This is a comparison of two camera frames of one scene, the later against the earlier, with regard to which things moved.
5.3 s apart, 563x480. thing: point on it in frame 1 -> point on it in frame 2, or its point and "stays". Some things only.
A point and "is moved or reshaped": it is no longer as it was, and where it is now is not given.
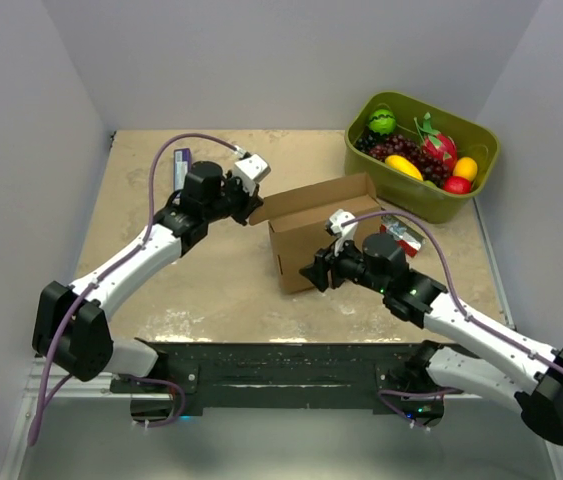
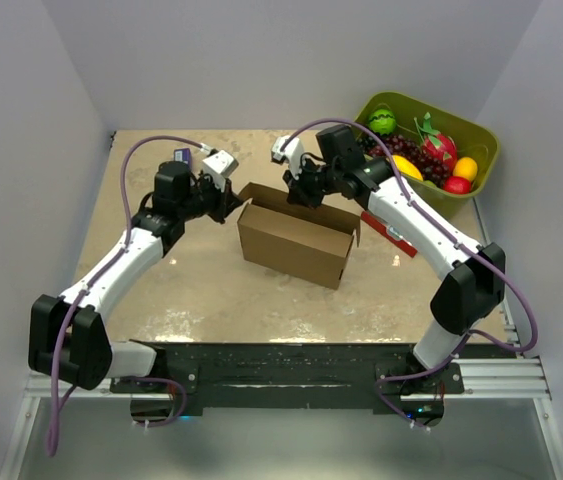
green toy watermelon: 382,121 stays
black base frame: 286,379 stays
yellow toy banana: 402,164 stays
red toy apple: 457,185 stays
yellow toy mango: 466,167 stays
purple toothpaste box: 182,163 stays
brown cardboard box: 297,222 is moved or reshaped
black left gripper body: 235,201 -> 208,199
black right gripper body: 347,265 -> 312,183
